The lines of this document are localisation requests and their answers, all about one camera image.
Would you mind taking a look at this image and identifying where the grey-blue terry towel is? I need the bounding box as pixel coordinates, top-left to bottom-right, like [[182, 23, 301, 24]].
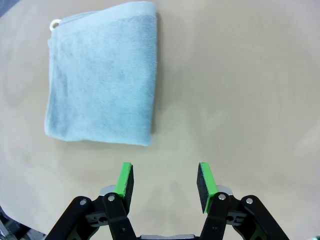
[[44, 1, 158, 147]]

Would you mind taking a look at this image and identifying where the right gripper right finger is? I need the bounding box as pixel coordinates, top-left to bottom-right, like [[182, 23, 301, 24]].
[[197, 161, 291, 240]]

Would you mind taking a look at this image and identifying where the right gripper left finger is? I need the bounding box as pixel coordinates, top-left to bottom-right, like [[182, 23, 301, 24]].
[[44, 162, 137, 240]]

